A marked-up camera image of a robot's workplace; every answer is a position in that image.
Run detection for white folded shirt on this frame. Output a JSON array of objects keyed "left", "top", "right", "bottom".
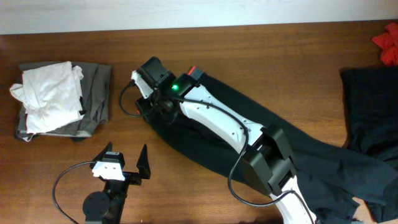
[{"left": 10, "top": 61, "right": 85, "bottom": 134}]

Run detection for black leggings with pink waistband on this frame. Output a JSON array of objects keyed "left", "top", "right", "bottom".
[{"left": 131, "top": 67, "right": 397, "bottom": 223}]

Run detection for red cloth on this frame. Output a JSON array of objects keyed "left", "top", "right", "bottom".
[{"left": 371, "top": 22, "right": 397, "bottom": 67}]

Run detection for grey folded garment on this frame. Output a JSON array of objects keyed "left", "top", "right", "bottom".
[{"left": 14, "top": 61, "right": 112, "bottom": 142}]

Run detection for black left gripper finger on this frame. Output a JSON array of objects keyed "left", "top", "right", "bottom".
[
  {"left": 136, "top": 144, "right": 151, "bottom": 179},
  {"left": 92, "top": 142, "right": 113, "bottom": 162}
]

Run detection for black garment pile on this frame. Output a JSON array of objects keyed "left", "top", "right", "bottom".
[{"left": 340, "top": 67, "right": 397, "bottom": 223}]

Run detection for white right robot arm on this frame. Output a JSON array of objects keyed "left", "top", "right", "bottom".
[{"left": 131, "top": 57, "right": 317, "bottom": 223}]

